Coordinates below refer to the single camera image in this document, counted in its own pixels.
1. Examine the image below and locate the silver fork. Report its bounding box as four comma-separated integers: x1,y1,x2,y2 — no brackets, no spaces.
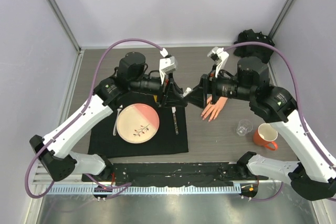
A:
112,105,123,136

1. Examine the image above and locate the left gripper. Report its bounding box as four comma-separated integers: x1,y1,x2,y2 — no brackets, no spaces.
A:
130,72,187,107

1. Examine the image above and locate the mannequin hand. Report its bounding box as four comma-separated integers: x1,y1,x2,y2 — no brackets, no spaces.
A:
201,96,228,122

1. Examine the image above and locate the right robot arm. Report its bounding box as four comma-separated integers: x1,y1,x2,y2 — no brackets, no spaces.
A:
183,57,335,201

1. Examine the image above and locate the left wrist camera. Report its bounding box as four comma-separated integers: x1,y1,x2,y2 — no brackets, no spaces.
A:
159,56,177,83

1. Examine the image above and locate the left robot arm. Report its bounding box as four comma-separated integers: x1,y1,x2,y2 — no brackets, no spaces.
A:
30,52,188,182

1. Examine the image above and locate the pink and cream plate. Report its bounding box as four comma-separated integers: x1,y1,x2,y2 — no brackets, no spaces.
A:
117,103,160,144

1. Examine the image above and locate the black sleeve forearm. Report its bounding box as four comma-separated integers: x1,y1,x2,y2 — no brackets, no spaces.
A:
233,28,276,65

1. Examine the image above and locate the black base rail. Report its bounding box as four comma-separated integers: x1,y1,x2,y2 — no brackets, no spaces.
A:
93,162,268,187

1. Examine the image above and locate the table knife patterned handle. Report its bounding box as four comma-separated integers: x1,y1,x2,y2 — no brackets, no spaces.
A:
172,107,179,135

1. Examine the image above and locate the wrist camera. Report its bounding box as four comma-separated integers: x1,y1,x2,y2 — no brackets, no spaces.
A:
207,47,229,78
159,56,177,83

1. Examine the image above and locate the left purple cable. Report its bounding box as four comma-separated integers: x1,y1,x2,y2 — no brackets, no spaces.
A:
25,38,169,199

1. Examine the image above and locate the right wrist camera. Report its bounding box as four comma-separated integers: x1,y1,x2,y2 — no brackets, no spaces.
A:
207,47,229,78

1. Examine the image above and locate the black cloth placemat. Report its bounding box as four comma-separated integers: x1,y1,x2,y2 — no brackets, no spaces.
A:
88,93,188,158

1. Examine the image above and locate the clear plastic cup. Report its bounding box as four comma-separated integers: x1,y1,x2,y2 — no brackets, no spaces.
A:
236,119,253,136

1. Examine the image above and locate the white cable duct strip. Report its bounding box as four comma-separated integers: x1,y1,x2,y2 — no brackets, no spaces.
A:
49,184,241,195

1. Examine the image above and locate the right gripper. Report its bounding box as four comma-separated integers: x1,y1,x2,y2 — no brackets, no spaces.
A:
184,63,255,109

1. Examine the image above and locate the orange ceramic mug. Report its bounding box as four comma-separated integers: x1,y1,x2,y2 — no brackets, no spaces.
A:
253,123,278,151

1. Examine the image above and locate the white nail polish cap brush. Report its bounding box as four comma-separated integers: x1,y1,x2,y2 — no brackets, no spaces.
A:
183,88,192,97

